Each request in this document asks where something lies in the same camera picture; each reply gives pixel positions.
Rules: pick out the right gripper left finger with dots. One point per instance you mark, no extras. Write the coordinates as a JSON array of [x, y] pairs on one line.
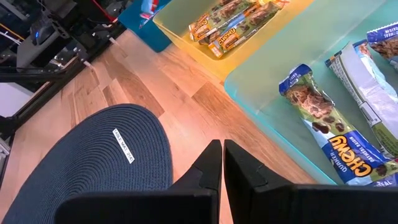
[[174, 205]]

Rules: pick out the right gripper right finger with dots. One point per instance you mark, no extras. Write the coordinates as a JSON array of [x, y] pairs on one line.
[[280, 205]]

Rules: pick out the oatmeal raisin granola bar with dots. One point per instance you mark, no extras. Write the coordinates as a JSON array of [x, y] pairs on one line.
[[367, 90], [385, 40], [329, 124]]

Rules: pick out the green plastic bin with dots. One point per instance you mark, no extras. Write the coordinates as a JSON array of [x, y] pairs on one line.
[[280, 46]]

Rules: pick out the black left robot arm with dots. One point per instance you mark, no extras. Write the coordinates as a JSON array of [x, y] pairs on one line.
[[90, 12]]

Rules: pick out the white placemat label sticker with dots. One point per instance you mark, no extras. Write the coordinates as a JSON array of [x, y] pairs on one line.
[[123, 146]]

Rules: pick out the round dark woven placemat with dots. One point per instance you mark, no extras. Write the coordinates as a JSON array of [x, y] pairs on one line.
[[77, 174]]

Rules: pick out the yellow plastic bin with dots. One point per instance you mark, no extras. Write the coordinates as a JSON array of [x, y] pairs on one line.
[[199, 53]]

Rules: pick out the dark blue plastic bin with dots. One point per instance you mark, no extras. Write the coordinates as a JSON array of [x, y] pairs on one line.
[[146, 34]]

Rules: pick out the grey desk surface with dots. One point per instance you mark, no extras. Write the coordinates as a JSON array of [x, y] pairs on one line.
[[34, 53]]

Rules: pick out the black computer mouse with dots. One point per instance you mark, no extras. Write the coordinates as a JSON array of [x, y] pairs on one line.
[[43, 31]]

